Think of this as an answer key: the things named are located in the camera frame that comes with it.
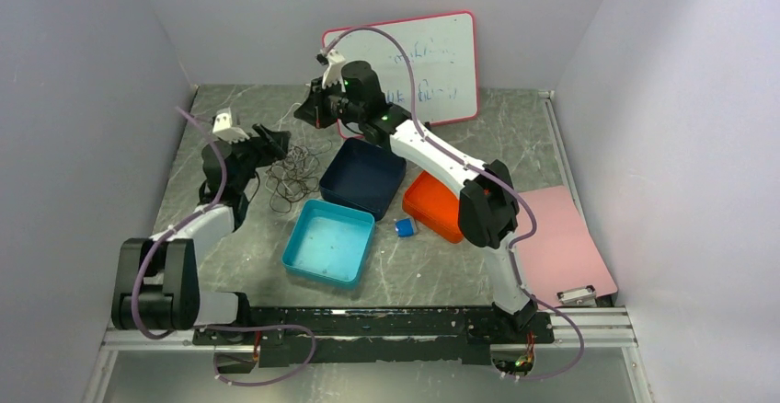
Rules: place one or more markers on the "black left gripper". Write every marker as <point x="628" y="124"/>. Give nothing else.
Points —
<point x="277" y="141"/>

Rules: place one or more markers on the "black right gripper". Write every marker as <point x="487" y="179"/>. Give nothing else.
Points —
<point x="313" y="110"/>

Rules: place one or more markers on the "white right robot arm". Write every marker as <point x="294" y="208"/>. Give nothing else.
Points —
<point x="488" y="205"/>

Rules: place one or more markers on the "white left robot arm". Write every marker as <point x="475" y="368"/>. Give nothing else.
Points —
<point x="157" y="282"/>

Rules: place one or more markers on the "dark blue square tray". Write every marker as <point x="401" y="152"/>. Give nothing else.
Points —
<point x="363" y="177"/>

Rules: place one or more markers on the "pink-framed whiteboard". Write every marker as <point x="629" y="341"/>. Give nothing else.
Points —
<point x="434" y="65"/>

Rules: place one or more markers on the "teal square tray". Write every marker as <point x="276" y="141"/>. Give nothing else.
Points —
<point x="329" y="244"/>

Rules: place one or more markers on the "orange square tray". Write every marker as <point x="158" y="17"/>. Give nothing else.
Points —
<point x="432" y="204"/>

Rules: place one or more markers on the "small blue white object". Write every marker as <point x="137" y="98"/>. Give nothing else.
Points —
<point x="406" y="227"/>

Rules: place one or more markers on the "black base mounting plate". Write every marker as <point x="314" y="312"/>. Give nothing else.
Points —
<point x="466" y="333"/>

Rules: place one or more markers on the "pink clipboard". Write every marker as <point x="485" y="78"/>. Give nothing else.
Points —
<point x="561" y="255"/>

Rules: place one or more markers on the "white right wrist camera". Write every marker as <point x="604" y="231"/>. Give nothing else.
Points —
<point x="334" y="62"/>

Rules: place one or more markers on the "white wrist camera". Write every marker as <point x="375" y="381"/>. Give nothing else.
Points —
<point x="334" y="62"/>
<point x="225" y="127"/>

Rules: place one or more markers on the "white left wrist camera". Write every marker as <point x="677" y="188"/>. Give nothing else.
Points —
<point x="225" y="127"/>

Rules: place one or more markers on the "aluminium frame rail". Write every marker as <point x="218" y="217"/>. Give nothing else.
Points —
<point x="579" y="334"/>

